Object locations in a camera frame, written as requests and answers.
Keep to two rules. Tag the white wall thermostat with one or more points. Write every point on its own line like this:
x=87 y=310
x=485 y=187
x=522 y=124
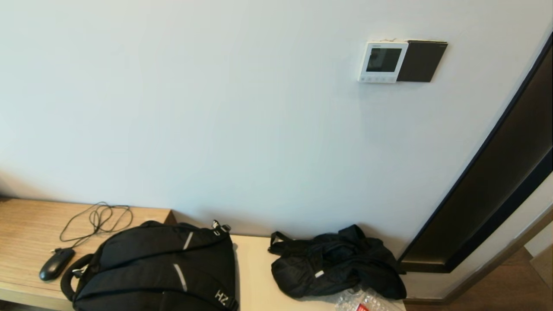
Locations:
x=382 y=60

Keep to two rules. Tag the small black fabric bag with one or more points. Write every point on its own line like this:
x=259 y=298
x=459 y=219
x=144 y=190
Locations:
x=332 y=263

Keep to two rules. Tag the cream low cabinet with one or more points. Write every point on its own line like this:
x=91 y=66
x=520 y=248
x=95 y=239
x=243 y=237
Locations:
x=255 y=276

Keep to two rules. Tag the black backpack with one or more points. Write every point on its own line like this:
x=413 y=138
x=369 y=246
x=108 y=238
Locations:
x=151 y=268

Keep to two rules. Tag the clear plastic bottle red label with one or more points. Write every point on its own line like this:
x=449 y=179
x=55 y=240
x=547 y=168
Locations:
x=367 y=302

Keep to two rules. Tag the brown wooden baseboard strip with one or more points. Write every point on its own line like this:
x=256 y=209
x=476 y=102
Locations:
x=499 y=258

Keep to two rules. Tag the black computer mouse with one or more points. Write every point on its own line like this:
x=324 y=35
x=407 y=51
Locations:
x=55 y=264

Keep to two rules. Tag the light wooden desk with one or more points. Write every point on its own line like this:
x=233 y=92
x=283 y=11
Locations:
x=26 y=224

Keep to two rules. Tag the dark brown wall switch plate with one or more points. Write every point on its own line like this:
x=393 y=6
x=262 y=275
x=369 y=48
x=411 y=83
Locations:
x=421 y=60

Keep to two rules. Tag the dark door frame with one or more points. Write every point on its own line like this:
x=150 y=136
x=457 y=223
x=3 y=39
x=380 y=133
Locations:
x=488 y=203

